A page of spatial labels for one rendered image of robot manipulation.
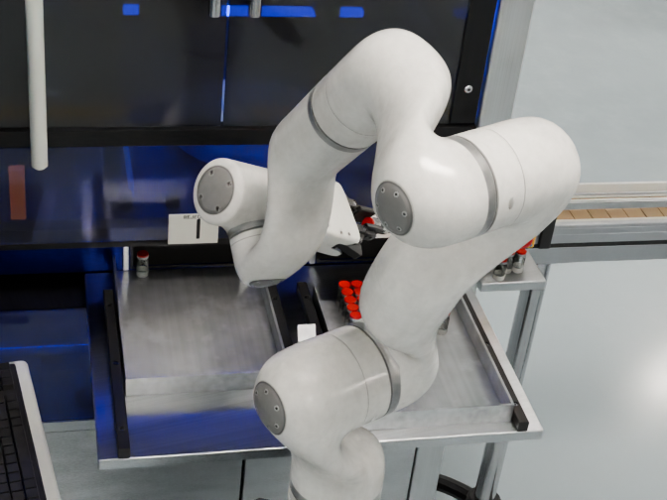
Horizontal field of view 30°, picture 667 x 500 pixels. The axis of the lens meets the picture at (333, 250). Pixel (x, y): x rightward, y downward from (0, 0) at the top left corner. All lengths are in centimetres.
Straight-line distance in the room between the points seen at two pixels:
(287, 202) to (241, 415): 60
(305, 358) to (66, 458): 106
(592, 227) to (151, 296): 87
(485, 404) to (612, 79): 348
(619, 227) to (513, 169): 134
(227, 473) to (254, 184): 107
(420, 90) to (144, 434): 90
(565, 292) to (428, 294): 267
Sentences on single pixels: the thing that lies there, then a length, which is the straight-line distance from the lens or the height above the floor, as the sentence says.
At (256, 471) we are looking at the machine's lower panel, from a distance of 251.
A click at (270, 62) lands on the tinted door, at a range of 200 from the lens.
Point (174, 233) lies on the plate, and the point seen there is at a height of 101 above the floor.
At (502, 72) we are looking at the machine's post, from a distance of 210.
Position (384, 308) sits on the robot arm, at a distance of 132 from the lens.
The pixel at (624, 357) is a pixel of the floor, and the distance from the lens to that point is 374.
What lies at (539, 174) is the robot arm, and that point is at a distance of 120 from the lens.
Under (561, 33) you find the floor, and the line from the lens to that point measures 577.
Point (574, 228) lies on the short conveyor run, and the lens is 246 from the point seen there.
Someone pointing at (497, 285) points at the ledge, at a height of 87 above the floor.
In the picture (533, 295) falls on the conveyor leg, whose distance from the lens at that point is 258.
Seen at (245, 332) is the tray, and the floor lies 88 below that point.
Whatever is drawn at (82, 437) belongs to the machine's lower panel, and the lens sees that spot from 239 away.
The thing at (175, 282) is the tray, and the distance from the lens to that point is 223.
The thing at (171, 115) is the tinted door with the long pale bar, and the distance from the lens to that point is 202.
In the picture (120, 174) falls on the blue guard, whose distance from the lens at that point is 206.
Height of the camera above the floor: 218
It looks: 34 degrees down
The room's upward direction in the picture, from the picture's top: 7 degrees clockwise
